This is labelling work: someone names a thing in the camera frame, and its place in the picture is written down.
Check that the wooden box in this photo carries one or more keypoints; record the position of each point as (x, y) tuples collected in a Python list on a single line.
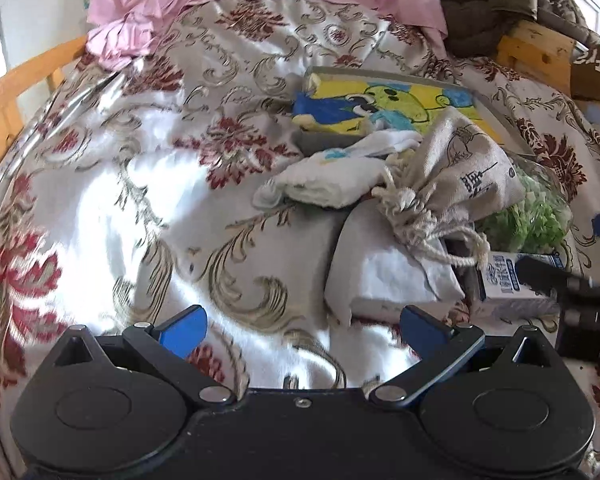
[(535, 50)]

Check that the bag of green pieces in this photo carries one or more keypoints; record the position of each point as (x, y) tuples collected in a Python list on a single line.
[(525, 220)]

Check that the tissue paper pack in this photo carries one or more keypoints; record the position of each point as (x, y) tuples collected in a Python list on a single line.
[(380, 270)]

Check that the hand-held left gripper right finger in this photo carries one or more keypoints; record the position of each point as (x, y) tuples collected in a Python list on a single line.
[(420, 325)]

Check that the olive quilted jacket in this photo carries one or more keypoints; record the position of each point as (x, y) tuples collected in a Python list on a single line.
[(480, 0)]

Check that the brown printed box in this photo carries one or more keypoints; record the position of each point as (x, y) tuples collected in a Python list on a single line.
[(590, 85)]

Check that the white printed sock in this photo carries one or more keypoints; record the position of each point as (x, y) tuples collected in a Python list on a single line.
[(320, 180)]

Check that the floral satin bedspread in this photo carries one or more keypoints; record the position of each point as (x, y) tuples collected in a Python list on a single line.
[(130, 210)]

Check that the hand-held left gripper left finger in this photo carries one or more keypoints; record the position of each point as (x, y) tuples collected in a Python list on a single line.
[(185, 327)]

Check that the white and blue carton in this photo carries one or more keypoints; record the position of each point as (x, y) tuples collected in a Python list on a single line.
[(500, 285)]

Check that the cartoon print towel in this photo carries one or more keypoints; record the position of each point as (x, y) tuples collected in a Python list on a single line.
[(405, 102)]

